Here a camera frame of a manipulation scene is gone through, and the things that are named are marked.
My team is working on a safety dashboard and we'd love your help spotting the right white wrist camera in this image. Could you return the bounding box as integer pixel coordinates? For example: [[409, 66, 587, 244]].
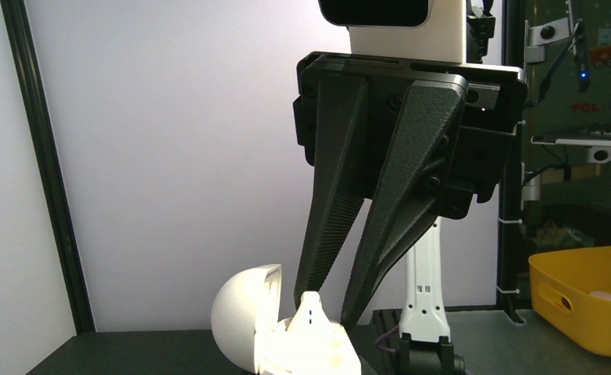
[[319, 0, 496, 63]]

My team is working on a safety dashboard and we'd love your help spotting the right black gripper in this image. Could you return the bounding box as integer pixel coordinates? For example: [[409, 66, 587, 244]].
[[293, 52, 527, 328]]

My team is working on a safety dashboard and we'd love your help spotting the overhead camera mount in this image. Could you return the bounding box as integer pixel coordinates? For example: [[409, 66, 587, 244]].
[[530, 131, 611, 164]]

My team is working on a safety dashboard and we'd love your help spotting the white oval case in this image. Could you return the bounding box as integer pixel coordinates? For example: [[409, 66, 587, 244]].
[[210, 264, 363, 375]]

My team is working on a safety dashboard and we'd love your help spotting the left back frame post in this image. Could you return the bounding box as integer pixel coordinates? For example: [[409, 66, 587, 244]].
[[0, 0, 96, 335]]

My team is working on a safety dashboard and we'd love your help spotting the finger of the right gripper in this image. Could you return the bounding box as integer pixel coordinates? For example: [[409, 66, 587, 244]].
[[294, 74, 368, 295]]

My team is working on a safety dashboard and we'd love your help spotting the orange plastic bin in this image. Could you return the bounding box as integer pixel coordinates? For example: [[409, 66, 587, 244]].
[[528, 246, 611, 357]]

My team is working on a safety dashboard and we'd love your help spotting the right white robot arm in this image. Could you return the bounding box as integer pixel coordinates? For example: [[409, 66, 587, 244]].
[[293, 52, 528, 374]]

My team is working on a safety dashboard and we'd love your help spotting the frame post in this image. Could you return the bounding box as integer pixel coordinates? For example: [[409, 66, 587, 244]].
[[496, 0, 527, 324], [0, 0, 96, 335]]

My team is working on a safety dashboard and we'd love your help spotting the right back frame post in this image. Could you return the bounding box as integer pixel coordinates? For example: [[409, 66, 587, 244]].
[[496, 0, 527, 324]]

